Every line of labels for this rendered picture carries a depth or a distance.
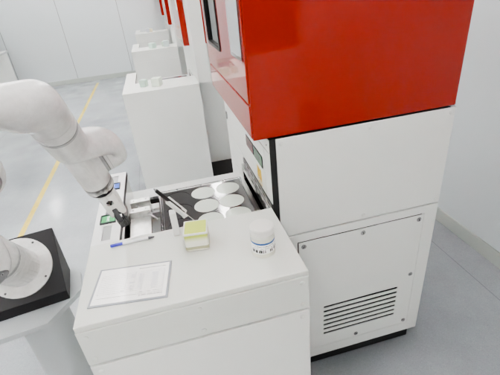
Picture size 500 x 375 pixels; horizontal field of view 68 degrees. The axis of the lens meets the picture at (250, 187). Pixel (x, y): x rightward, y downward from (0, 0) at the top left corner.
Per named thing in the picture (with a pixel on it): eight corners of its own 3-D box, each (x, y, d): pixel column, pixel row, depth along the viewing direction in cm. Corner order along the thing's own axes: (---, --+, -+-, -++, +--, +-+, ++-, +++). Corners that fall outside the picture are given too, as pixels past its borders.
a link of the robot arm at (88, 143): (94, 85, 81) (117, 139, 110) (21, 120, 76) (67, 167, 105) (115, 117, 80) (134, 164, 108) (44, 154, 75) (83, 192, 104)
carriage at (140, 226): (152, 206, 162) (150, 200, 160) (154, 257, 130) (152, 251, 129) (133, 210, 160) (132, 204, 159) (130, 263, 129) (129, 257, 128)
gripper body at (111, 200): (117, 190, 107) (131, 211, 115) (106, 168, 112) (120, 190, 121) (91, 202, 105) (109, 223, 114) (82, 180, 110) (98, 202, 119)
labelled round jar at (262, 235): (271, 241, 114) (269, 216, 109) (278, 255, 108) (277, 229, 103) (249, 246, 113) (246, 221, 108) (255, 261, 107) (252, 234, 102)
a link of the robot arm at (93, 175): (106, 163, 110) (77, 179, 108) (86, 131, 100) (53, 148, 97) (117, 180, 106) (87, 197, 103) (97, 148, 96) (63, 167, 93)
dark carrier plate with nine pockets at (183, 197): (239, 179, 167) (238, 178, 167) (259, 219, 137) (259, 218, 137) (162, 194, 161) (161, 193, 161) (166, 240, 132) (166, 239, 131)
